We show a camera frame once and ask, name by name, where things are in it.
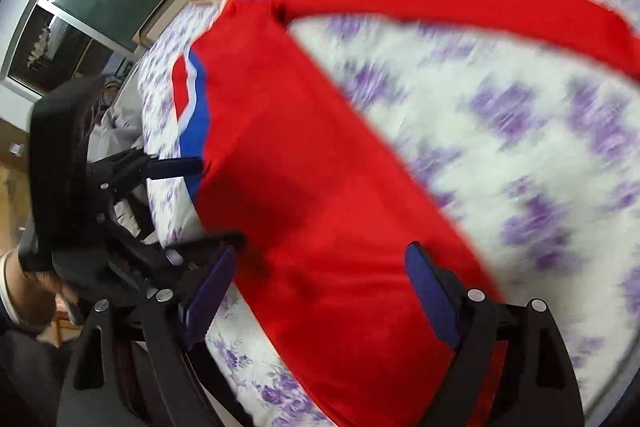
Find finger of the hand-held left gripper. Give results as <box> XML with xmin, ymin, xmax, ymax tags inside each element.
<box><xmin>89</xmin><ymin>151</ymin><xmax>203</xmax><ymax>202</ymax></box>
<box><xmin>107</xmin><ymin>229</ymin><xmax>247</xmax><ymax>293</ymax></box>

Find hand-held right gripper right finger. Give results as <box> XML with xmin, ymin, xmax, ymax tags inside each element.
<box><xmin>405</xmin><ymin>241</ymin><xmax>586</xmax><ymax>427</ymax></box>

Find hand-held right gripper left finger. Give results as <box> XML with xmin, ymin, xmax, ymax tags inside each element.
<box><xmin>56</xmin><ymin>247</ymin><xmax>256</xmax><ymax>427</ymax></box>

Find red pants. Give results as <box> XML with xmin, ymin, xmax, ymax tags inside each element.
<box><xmin>171</xmin><ymin>0</ymin><xmax>640</xmax><ymax>427</ymax></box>

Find person's left forearm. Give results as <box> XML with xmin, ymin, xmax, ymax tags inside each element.
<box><xmin>0</xmin><ymin>252</ymin><xmax>76</xmax><ymax>427</ymax></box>

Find person's left hand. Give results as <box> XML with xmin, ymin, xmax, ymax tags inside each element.
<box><xmin>10</xmin><ymin>252</ymin><xmax>71</xmax><ymax>334</ymax></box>

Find grey cloth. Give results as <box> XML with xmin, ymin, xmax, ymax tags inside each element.
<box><xmin>90</xmin><ymin>74</ymin><xmax>151</xmax><ymax>158</ymax></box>

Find purple floral bed sheet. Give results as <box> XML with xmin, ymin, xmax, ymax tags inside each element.
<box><xmin>135</xmin><ymin>0</ymin><xmax>640</xmax><ymax>427</ymax></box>

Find beige ledge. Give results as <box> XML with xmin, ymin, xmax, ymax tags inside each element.
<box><xmin>132</xmin><ymin>0</ymin><xmax>206</xmax><ymax>48</ymax></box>

